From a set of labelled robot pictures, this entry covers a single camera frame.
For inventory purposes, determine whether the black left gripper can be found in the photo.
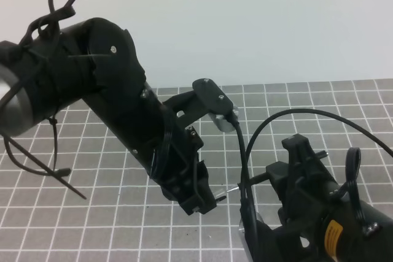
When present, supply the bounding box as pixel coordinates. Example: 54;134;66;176
131;93;220;215

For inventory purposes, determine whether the black cable tie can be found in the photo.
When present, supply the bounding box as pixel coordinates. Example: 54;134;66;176
1;115;87;199

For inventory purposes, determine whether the black left camera cable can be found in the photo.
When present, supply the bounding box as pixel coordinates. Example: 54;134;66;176
227;114;262;262

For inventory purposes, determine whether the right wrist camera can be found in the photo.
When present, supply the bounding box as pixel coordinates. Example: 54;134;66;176
238;212;276;261

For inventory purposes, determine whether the black camera cable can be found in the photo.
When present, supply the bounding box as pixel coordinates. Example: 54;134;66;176
239;108;393;214
227;114;262;262

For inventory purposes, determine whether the clear black pen cap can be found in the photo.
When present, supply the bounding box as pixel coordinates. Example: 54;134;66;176
214;188;227;203

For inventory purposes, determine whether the black right camera cable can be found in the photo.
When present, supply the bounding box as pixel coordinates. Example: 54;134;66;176
239;108;393;214

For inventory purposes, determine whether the black pen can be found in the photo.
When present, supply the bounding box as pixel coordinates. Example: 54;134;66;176
225;150;329;195

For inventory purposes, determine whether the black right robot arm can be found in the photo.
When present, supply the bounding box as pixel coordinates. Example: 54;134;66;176
259;134;392;261

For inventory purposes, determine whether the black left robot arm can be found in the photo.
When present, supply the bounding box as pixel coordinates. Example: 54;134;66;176
1;18;218;214

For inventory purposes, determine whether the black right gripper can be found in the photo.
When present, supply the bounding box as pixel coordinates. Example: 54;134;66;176
266;134;338;222

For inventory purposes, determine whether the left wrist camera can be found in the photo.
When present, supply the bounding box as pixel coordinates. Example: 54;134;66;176
192;78;238;133

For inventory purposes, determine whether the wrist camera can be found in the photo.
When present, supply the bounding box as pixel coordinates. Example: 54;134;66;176
192;78;238;133
238;212;276;261

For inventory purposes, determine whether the grey grid tablecloth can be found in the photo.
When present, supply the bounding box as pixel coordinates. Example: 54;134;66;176
1;79;392;261

